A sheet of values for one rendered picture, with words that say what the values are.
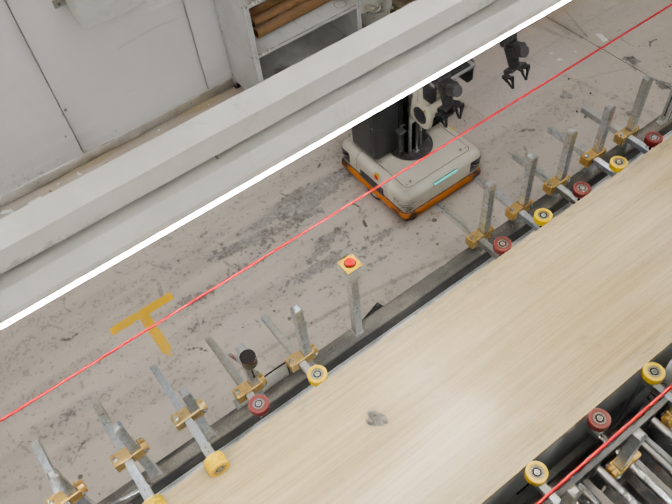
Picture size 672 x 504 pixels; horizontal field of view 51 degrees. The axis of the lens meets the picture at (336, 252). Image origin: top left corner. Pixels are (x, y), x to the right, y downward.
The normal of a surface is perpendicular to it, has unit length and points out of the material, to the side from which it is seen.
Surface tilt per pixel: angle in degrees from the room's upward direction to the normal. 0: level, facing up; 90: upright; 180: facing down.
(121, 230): 61
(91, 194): 0
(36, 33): 90
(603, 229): 0
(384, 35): 0
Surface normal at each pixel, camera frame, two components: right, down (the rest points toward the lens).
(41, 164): 0.59, 0.62
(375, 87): 0.48, 0.24
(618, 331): -0.08, -0.60
